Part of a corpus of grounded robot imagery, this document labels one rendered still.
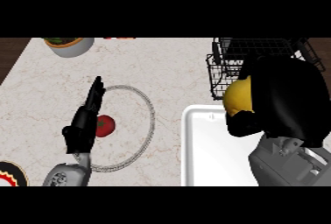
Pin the clear glass plate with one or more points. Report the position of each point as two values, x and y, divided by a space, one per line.
148 116

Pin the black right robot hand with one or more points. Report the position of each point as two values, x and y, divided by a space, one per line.
288 99

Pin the black patterned plate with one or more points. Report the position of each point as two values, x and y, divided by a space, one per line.
11 175

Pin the red and white object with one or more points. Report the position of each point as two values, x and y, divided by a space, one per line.
119 38

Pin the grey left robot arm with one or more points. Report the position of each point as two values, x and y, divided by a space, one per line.
68 175

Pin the red tomato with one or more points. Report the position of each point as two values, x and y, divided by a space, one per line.
105 126

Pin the white tray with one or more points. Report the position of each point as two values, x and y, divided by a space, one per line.
215 151

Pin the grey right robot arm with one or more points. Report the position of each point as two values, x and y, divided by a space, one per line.
293 166

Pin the yellow lemon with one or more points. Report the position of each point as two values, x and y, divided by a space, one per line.
240 97

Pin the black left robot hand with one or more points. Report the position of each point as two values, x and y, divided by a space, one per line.
82 125

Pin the white bowl with salad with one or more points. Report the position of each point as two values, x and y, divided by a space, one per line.
71 46

